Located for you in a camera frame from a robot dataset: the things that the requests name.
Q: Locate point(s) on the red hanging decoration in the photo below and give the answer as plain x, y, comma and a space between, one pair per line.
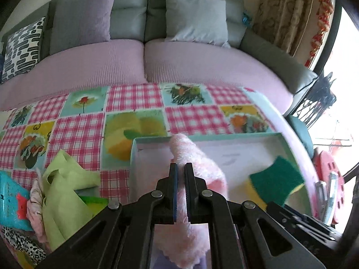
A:
324, 13

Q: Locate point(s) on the pink sofa seat cover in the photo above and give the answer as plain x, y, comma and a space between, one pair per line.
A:
130, 62

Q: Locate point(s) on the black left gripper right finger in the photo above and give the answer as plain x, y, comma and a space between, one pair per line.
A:
242, 235

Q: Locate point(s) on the leopard print scrunchie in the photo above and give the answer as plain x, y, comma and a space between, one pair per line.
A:
24, 244

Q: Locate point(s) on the light green cloth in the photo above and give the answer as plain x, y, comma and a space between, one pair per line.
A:
64, 213

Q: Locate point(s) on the black wire basket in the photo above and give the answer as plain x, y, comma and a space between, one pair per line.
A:
318, 99

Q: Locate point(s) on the pink patterned cloth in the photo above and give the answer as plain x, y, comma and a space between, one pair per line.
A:
35, 208

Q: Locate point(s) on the teal shallow cardboard box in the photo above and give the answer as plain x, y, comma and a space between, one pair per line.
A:
237, 156

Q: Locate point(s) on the purple cushion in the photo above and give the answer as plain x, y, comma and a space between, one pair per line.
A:
80, 22

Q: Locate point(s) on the grey sofa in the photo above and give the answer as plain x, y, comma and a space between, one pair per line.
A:
145, 21

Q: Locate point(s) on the beige patterned curtain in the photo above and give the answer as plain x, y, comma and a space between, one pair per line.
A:
283, 22

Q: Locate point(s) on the pink fluffy towel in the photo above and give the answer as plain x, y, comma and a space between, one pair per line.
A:
185, 244

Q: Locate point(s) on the colourful checked tablecloth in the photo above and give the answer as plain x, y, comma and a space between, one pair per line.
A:
97, 127

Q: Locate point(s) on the teal plastic toy case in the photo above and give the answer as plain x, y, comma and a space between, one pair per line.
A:
13, 204

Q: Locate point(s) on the green yellow scrub sponge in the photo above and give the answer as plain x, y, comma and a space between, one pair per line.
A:
274, 184

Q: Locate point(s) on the red perforated stool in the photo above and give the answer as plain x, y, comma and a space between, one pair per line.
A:
329, 189

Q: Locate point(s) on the green tissue pack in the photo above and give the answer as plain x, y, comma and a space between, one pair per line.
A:
92, 199

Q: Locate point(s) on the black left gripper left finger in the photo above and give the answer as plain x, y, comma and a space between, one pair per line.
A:
120, 236

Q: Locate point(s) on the teal round seat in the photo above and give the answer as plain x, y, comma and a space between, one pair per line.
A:
302, 133

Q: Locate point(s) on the black white patterned cushion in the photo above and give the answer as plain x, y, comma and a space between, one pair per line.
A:
22, 50

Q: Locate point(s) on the light grey cushion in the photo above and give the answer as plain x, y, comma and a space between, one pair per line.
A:
197, 21

